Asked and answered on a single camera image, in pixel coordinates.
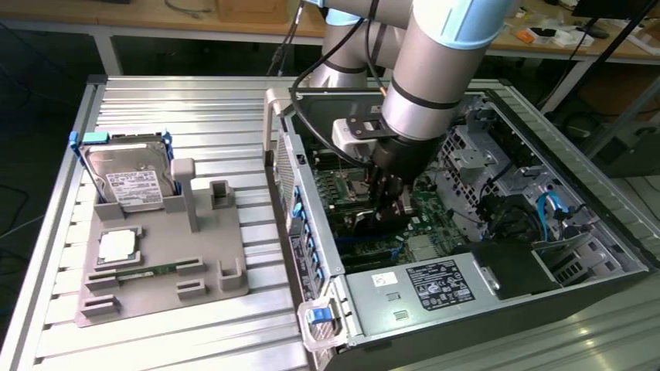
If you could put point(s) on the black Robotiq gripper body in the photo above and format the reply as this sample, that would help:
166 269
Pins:
407 158

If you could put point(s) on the black graphics card green board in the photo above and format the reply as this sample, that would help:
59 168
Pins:
376 228

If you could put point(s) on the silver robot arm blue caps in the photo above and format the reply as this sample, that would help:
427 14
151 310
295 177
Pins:
438 58

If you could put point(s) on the black expansion slot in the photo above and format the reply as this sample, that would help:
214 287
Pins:
368 262
363 253

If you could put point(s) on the CPU socket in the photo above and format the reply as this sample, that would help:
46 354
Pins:
354 187

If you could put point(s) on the green motherboard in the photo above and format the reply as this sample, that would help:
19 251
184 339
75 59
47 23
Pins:
438 216

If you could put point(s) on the thin metal locking lever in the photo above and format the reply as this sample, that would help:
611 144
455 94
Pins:
340 168

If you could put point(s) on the silver perforated disk bay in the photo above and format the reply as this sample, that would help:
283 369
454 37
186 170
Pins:
470 162

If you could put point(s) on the silver chipset heatsink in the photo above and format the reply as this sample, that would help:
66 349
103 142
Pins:
428 249

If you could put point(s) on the black plastic shroud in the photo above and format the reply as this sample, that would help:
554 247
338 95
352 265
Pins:
508 266

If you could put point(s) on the grey power supply with labels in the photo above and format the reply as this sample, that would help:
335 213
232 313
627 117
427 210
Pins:
371 320

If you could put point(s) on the blue case latch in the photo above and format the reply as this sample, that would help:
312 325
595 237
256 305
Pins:
319 315

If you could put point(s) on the small orange box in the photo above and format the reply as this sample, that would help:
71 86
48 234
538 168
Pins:
526 36

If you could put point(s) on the black and white device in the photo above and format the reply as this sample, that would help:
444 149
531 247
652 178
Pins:
544 31

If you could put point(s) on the white packaging piece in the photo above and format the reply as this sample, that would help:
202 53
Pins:
567 38

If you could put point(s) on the black floor box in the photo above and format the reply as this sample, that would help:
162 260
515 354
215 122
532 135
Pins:
634 150

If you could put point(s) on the grey parts rack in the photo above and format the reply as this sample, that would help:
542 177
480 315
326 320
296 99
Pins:
170 278

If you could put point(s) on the brown cardboard box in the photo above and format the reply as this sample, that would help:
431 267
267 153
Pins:
250 11

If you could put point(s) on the black computer mouse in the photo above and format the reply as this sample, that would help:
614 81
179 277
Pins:
598 32

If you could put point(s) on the green RAM stick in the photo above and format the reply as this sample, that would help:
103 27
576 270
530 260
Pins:
147 270

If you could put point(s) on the black stand pole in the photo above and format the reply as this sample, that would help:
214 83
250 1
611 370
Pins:
616 40

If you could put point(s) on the silver hard disk white label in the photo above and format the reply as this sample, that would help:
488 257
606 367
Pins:
128 170

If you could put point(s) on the open black PC case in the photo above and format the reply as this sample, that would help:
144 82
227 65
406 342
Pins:
592 324

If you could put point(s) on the silver CPU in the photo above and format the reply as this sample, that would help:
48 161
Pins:
119 247

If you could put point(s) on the black monitor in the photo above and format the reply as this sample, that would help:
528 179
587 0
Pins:
619 7

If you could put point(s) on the blue disk caddy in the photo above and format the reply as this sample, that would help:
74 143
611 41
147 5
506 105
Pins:
94 138

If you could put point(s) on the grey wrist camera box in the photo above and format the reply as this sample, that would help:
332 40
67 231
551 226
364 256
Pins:
351 141

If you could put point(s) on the wooden desk white frame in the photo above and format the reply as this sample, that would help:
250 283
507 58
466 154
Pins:
547 49
78 15

